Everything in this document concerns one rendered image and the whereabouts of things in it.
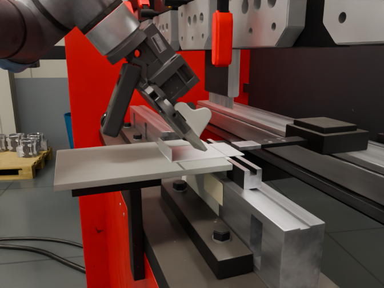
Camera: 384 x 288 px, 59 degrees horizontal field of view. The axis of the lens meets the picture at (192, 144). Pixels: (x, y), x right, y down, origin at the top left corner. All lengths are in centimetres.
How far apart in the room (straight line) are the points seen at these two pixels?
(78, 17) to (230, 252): 38
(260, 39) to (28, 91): 416
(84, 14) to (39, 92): 395
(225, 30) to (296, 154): 46
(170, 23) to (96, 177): 37
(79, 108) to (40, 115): 308
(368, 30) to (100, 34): 35
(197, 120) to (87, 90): 90
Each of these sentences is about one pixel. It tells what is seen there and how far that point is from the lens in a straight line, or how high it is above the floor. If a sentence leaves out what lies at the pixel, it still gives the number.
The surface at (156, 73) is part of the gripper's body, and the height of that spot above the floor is 114.
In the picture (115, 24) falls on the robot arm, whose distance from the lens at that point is 51.
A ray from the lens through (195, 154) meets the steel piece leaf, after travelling 58.
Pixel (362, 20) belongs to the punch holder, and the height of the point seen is 119.
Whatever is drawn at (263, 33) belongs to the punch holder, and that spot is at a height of 119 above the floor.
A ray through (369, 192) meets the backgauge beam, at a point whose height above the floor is 93.
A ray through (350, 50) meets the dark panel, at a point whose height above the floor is 118.
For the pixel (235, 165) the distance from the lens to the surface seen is 54.
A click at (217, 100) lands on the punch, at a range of 62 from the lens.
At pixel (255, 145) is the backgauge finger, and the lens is 64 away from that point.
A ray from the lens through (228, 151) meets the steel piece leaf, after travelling 60.
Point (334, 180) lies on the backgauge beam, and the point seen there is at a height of 92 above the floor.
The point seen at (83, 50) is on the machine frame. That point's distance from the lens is 140.
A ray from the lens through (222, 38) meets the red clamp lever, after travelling 42.
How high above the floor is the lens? 117
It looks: 15 degrees down
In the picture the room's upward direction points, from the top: straight up
